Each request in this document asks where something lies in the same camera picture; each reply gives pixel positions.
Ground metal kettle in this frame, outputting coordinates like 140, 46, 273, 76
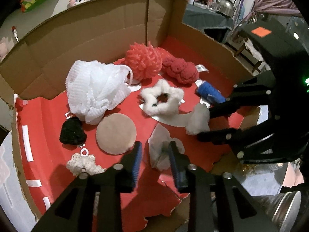
216, 0, 234, 18

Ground white mesh bath pouf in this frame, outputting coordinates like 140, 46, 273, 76
65, 60, 133, 125

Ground dark green tablecloth table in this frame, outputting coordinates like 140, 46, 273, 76
182, 4, 233, 43

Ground red cardboard box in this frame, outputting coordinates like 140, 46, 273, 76
1, 0, 252, 231

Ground pink plush on wall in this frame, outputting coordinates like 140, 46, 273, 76
0, 37, 12, 62

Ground large jar dark contents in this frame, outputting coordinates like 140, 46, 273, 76
253, 191, 302, 232

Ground pink curtain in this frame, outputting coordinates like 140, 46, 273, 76
241, 0, 303, 23

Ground cream knitted scrunchie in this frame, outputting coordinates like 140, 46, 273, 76
66, 153, 106, 177

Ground white fluffy scrunchie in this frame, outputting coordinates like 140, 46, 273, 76
140, 78, 184, 116

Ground red crochet mesh pouf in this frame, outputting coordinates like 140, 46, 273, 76
125, 41, 171, 81

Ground round beige powder puff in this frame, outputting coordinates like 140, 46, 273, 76
96, 113, 137, 155

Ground white cotton pad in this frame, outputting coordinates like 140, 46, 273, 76
148, 124, 185, 171

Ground red bear shaped sponge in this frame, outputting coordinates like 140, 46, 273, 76
161, 57, 199, 84

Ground pink owl plush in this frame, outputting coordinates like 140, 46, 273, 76
68, 0, 86, 7

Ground blue sponge roll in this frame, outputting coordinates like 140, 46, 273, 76
196, 81, 226, 104

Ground black fuzzy scrunchie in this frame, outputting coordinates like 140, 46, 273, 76
59, 116, 87, 146

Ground white cotton ball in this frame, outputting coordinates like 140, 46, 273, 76
185, 103, 210, 136

